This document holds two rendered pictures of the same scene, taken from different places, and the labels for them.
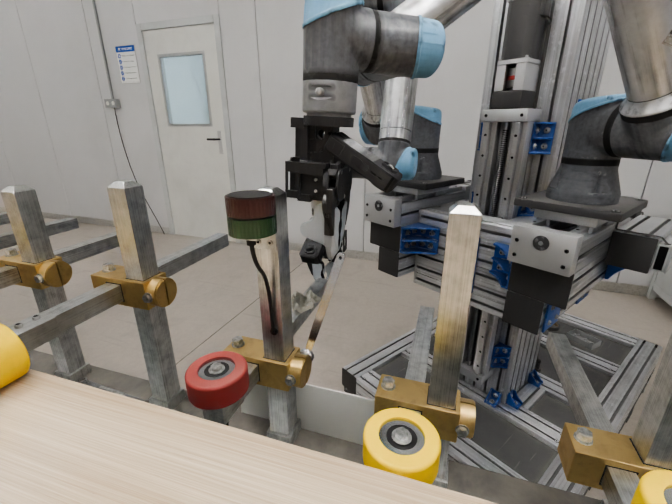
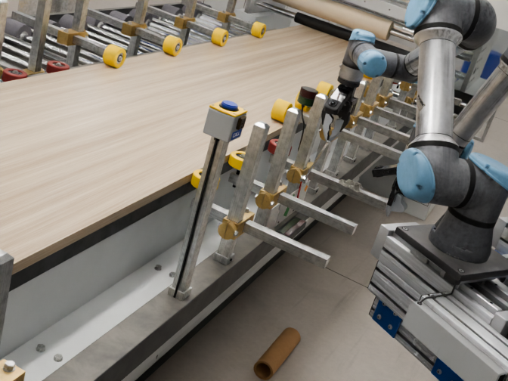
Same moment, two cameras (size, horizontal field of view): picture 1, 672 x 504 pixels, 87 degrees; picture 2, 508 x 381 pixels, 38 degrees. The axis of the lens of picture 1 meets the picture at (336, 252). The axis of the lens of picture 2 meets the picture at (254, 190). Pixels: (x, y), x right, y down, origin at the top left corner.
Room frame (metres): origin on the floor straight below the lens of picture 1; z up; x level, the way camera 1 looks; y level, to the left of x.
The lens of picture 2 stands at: (0.35, -2.29, 1.73)
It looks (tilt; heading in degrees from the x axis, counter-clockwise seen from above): 23 degrees down; 90
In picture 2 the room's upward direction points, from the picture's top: 17 degrees clockwise
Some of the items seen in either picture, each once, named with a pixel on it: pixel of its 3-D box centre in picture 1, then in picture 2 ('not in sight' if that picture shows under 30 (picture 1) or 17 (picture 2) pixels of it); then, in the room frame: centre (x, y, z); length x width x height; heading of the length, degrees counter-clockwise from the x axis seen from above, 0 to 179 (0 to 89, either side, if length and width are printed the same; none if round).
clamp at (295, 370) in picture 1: (266, 364); (299, 171); (0.48, 0.11, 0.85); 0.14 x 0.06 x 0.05; 72
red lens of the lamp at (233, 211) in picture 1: (250, 203); (308, 92); (0.43, 0.10, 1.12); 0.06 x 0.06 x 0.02
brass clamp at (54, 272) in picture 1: (34, 269); (351, 119); (0.63, 0.59, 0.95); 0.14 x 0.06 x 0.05; 72
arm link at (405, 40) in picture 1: (395, 48); (374, 61); (0.58, -0.09, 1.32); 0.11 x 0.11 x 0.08; 18
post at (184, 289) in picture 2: not in sight; (198, 218); (0.24, -0.63, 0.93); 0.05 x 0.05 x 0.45; 72
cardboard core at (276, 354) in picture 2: not in sight; (277, 352); (0.62, 0.22, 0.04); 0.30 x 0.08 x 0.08; 72
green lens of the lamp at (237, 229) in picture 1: (252, 223); (306, 100); (0.43, 0.10, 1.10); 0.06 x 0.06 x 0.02
